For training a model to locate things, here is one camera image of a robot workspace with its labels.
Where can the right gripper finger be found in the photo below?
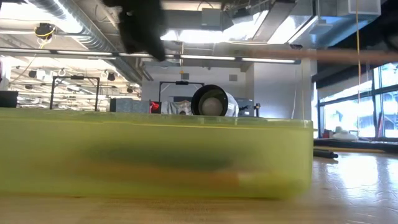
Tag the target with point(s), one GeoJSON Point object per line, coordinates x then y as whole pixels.
{"type": "Point", "coordinates": [391, 34]}

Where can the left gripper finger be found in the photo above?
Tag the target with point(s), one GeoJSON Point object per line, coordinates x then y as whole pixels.
{"type": "Point", "coordinates": [146, 43]}

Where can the yellow-green translucent supply box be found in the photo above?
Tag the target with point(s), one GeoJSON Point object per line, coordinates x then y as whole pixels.
{"type": "Point", "coordinates": [62, 140]}

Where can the grey ceiling box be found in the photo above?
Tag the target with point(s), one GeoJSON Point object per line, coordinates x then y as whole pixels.
{"type": "Point", "coordinates": [211, 17]}

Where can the black spot lamp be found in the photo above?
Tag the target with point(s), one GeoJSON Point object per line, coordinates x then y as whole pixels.
{"type": "Point", "coordinates": [111, 76]}
{"type": "Point", "coordinates": [32, 74]}

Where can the long ceiling light bar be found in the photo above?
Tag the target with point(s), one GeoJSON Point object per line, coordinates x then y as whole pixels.
{"type": "Point", "coordinates": [84, 53]}

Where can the red lit screen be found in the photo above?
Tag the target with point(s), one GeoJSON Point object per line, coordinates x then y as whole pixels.
{"type": "Point", "coordinates": [155, 107]}

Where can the grey white cloth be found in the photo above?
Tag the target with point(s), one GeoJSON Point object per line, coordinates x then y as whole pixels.
{"type": "Point", "coordinates": [174, 108]}

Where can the silver cylinder with black rim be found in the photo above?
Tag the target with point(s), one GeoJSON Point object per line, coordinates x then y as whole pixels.
{"type": "Point", "coordinates": [214, 102]}

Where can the white dome-shaped object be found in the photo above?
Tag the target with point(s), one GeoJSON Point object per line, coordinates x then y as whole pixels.
{"type": "Point", "coordinates": [344, 136]}

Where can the grey metal cabinet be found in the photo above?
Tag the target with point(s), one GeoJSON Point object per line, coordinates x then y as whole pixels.
{"type": "Point", "coordinates": [246, 107]}

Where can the small red object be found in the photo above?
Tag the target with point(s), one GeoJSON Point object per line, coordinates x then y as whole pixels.
{"type": "Point", "coordinates": [326, 134]}

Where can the black marker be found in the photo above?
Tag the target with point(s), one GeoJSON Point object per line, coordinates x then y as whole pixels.
{"type": "Point", "coordinates": [325, 153]}

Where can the black monitor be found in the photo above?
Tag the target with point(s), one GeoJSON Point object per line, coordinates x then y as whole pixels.
{"type": "Point", "coordinates": [8, 99]}

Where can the grey wall vent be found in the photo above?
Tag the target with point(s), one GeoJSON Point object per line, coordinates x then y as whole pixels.
{"type": "Point", "coordinates": [185, 76]}
{"type": "Point", "coordinates": [233, 77]}

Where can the black metal frame stand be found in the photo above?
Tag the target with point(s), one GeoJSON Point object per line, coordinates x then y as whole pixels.
{"type": "Point", "coordinates": [76, 77]}
{"type": "Point", "coordinates": [182, 82]}

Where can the silver rectangular ventilation duct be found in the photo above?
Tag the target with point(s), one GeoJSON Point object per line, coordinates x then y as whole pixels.
{"type": "Point", "coordinates": [329, 31]}

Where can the window with black frame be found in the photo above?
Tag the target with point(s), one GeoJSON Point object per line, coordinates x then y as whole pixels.
{"type": "Point", "coordinates": [342, 115]}

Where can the black ceiling security camera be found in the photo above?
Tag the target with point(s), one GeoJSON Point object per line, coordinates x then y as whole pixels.
{"type": "Point", "coordinates": [296, 47]}

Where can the black stand post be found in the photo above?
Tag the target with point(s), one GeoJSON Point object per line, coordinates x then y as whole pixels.
{"type": "Point", "coordinates": [257, 109]}

